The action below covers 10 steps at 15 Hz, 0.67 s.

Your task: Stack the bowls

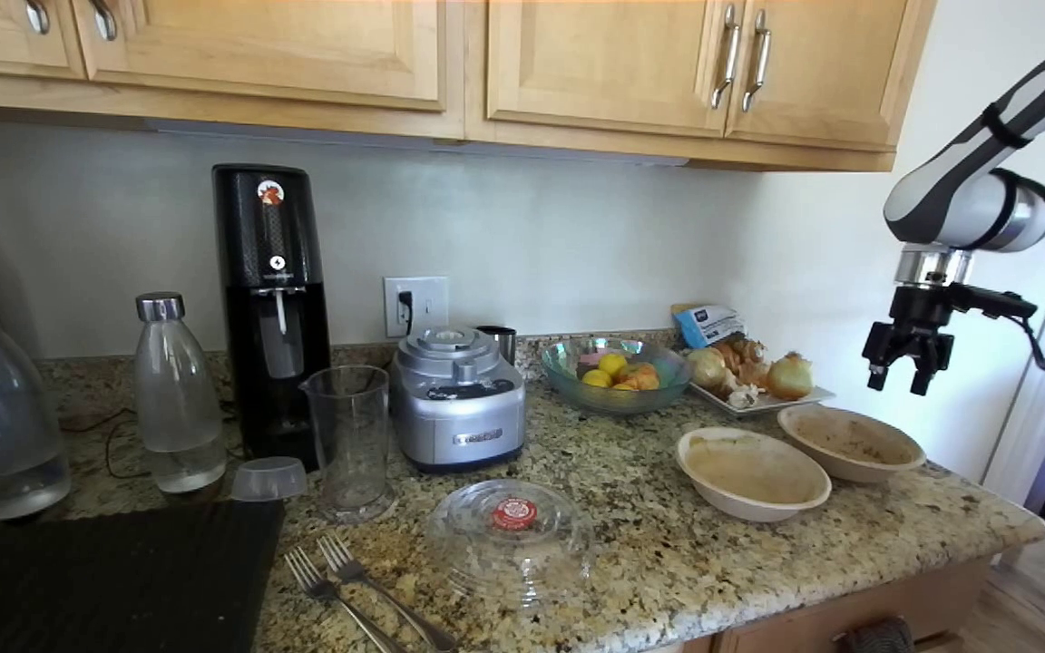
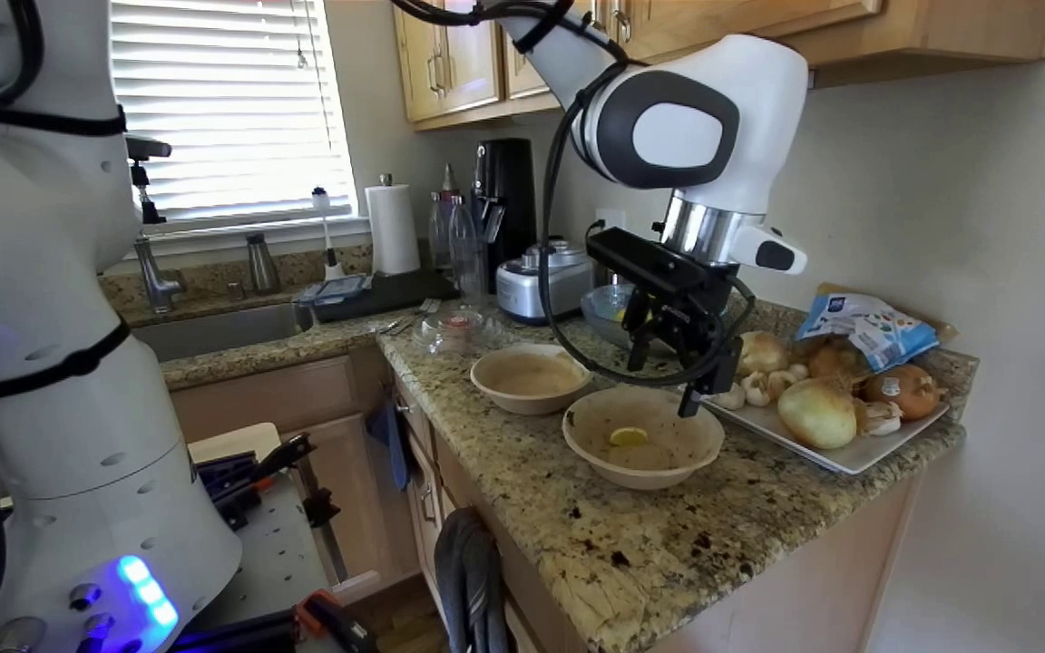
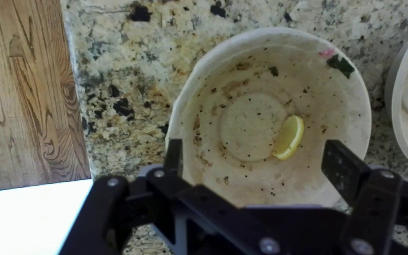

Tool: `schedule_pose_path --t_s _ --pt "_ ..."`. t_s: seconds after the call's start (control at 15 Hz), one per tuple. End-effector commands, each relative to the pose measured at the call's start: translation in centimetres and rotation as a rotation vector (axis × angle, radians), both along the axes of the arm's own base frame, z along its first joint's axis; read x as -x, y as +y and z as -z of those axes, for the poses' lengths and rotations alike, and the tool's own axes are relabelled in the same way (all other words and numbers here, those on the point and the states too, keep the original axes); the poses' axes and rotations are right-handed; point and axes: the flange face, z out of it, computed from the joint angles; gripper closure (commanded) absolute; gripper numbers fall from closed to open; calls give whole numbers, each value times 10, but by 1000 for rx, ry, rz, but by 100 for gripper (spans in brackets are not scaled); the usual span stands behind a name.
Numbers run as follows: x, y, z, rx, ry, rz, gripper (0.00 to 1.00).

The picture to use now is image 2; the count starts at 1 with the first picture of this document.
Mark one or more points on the black clamp tool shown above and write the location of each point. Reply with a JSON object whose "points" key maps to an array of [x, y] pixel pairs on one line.
{"points": [[243, 472]]}

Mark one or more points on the white wall outlet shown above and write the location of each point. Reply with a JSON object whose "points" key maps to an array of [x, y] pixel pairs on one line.
{"points": [[611, 224]]}

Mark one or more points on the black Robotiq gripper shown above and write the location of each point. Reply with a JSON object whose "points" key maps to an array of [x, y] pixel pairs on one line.
{"points": [[686, 297]]}

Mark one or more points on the white window blinds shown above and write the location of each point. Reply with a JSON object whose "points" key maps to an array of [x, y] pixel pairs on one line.
{"points": [[233, 110]]}

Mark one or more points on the yellow lemon slice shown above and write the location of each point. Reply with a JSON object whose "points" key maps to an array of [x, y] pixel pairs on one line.
{"points": [[629, 438]]}

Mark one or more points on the wooden base cabinet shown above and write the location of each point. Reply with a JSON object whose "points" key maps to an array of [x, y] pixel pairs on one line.
{"points": [[341, 484]]}

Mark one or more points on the brown round vegetable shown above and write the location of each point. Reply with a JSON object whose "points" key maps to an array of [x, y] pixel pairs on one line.
{"points": [[841, 364], [917, 393]]}

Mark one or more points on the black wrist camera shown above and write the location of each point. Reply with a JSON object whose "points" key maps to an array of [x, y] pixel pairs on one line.
{"points": [[624, 257]]}

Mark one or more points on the steel kitchen sink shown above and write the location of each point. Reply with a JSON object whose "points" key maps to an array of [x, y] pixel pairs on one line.
{"points": [[225, 327]]}

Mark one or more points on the large yellow onion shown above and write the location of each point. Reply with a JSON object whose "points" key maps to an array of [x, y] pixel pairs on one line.
{"points": [[818, 414]]}

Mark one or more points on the chrome sink faucet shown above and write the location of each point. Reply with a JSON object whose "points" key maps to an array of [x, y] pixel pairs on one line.
{"points": [[156, 283]]}

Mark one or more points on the blue white plastic bag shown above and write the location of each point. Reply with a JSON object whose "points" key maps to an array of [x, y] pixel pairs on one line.
{"points": [[868, 327]]}

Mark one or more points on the small glass bowl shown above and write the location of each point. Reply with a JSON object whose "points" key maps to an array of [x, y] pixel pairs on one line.
{"points": [[454, 327]]}

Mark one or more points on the tan yellow onion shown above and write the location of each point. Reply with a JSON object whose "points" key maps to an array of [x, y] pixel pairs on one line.
{"points": [[762, 355]]}

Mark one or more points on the black coffee maker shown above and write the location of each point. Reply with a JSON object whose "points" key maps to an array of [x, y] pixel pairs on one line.
{"points": [[510, 201]]}

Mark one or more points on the white rectangular tray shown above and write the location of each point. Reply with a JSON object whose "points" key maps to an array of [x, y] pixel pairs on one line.
{"points": [[862, 459]]}

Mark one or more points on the black hanging towel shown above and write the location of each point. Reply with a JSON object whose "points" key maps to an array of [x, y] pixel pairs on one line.
{"points": [[471, 581]]}

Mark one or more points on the white paper towel roll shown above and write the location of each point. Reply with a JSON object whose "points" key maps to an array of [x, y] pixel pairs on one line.
{"points": [[392, 231]]}

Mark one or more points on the beige bowl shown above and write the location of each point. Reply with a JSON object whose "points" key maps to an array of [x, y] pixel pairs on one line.
{"points": [[530, 378], [650, 467]]}

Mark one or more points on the white mushroom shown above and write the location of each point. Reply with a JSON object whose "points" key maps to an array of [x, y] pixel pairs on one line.
{"points": [[734, 393], [879, 419]]}

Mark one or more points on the small clear bottle metal cap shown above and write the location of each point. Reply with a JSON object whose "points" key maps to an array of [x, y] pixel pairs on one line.
{"points": [[448, 239]]}

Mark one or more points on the white robot cart top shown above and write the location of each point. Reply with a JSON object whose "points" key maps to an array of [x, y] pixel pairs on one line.
{"points": [[275, 547]]}

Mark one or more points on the white dish brush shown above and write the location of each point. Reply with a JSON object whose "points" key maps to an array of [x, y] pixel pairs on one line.
{"points": [[329, 259]]}

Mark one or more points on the red black clamp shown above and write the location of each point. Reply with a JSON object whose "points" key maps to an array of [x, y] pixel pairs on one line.
{"points": [[329, 617]]}

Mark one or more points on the blue hanging cloth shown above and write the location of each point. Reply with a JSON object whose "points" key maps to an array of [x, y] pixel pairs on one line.
{"points": [[385, 440]]}

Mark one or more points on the wooden upper cabinets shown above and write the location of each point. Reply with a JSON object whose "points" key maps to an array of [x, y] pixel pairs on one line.
{"points": [[907, 29]]}

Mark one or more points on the black camera on stand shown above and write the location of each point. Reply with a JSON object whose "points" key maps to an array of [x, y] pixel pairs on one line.
{"points": [[151, 150]]}

